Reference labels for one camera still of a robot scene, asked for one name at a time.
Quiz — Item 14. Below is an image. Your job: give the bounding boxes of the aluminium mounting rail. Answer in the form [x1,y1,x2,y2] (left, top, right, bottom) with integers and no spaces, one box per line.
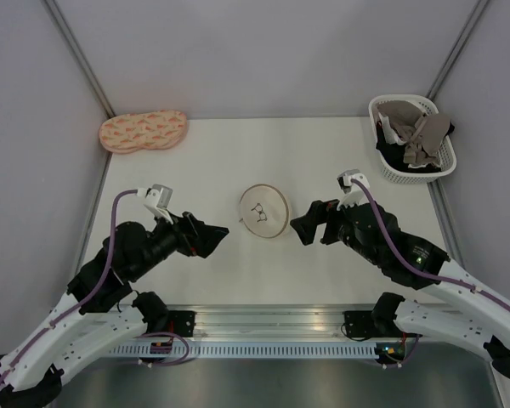
[168,303,373,342]

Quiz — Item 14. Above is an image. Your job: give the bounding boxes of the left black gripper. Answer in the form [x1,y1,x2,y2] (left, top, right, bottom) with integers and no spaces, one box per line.
[130,205,230,280]

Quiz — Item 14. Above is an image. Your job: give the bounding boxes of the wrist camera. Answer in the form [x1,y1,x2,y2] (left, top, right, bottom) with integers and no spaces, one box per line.
[337,169,370,209]
[144,184,174,224]

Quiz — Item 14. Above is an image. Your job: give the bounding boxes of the white garment in basket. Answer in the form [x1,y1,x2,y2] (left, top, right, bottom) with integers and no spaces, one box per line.
[378,113,405,145]

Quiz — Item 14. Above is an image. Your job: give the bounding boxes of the left aluminium corner post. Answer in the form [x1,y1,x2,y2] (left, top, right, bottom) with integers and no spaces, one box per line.
[41,0,116,118]

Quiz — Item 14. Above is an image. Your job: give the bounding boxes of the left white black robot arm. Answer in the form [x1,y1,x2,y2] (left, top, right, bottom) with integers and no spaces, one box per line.
[0,212,230,407]

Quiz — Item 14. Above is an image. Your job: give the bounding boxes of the pink carrot print bra case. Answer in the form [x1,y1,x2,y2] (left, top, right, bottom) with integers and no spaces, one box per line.
[99,110,188,154]

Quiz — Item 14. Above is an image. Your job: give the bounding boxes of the white plastic basket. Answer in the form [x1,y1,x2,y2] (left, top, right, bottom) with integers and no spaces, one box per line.
[369,94,456,184]

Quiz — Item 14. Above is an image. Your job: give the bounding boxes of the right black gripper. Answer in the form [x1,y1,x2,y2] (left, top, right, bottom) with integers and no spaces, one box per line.
[290,190,382,265]

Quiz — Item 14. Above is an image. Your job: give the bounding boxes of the white slotted cable duct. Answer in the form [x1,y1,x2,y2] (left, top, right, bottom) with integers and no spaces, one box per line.
[108,341,378,360]

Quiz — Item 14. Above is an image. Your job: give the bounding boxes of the black garment in basket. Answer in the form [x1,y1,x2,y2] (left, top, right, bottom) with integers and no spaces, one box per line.
[374,110,456,174]

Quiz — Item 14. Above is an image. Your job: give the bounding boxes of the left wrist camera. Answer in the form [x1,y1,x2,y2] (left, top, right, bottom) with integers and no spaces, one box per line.
[144,184,174,224]

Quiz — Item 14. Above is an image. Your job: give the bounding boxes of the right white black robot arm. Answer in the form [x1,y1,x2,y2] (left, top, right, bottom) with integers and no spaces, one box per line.
[290,200,510,379]

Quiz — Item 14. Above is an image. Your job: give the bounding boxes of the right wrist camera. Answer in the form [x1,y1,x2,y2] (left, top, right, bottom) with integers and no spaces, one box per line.
[337,169,370,209]

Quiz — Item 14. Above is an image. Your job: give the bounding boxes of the beige bra in basket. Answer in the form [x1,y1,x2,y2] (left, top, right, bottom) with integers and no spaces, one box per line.
[376,99,451,169]

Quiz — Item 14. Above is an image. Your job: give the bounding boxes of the right aluminium corner post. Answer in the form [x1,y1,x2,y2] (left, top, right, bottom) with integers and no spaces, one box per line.
[425,0,492,100]

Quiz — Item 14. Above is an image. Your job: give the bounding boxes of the aluminium corner post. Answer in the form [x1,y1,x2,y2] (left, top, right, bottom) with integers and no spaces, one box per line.
[41,0,116,118]
[425,0,492,100]

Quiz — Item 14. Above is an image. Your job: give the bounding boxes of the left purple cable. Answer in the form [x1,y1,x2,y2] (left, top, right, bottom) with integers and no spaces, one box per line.
[0,189,191,405]

